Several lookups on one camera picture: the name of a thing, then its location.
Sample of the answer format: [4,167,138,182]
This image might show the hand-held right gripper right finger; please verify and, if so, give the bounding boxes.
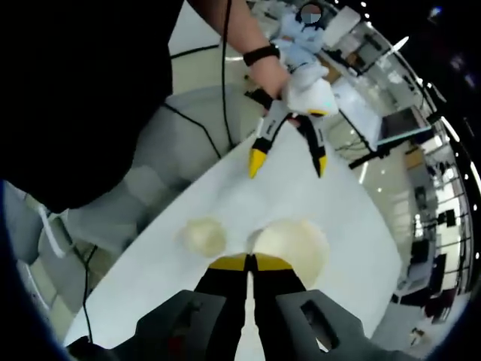
[251,253,414,361]

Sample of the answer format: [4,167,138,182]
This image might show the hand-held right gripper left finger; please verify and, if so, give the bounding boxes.
[133,253,251,361]

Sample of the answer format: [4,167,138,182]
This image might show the white paper cup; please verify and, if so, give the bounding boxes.
[247,217,331,290]

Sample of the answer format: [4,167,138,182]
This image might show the small white cup lid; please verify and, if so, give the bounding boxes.
[182,217,229,259]

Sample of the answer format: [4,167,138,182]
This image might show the person's left hand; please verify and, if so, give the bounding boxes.
[247,56,291,101]

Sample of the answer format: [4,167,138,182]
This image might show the black light stand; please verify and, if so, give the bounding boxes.
[348,122,433,170]

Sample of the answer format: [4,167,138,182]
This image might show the black wristband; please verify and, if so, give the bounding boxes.
[242,44,282,68]

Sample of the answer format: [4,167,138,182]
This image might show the person's grey trousers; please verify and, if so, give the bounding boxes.
[67,85,251,241]

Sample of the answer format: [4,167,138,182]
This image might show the person's dark clothed torso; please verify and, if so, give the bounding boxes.
[0,0,180,211]

